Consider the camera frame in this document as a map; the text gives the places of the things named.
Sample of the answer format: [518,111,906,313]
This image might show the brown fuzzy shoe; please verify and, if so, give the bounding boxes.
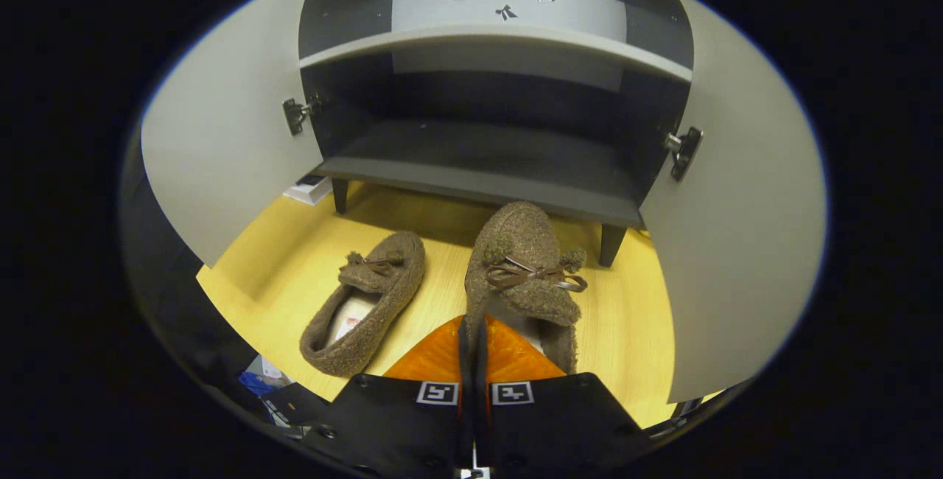
[464,201,588,375]
[300,231,426,378]

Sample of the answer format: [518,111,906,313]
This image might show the grey shoe cabinet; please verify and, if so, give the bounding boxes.
[298,0,695,268]

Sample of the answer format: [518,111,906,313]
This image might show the metal door hinge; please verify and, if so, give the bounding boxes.
[282,94,323,136]
[663,127,704,182]

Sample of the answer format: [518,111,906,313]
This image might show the small white box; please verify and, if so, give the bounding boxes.
[284,174,334,206]

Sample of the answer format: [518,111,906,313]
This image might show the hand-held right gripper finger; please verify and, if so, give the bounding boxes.
[302,315,474,479]
[475,315,653,479]

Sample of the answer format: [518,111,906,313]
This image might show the grey cabinet door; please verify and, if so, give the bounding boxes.
[140,0,329,268]
[639,0,827,404]

